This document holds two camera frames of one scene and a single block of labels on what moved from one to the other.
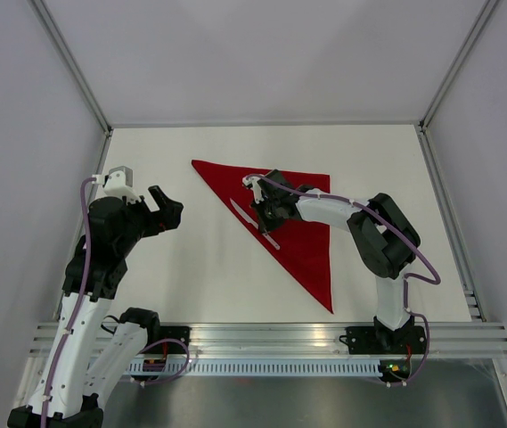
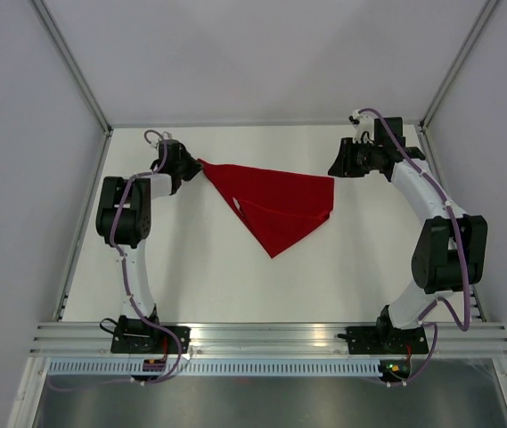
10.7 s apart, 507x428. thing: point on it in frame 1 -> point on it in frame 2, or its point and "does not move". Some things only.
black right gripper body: [268, 216] -> [365, 158]
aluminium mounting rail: [269, 340] does not move
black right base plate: [375, 341] does not move
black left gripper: [167, 217] -> [195, 166]
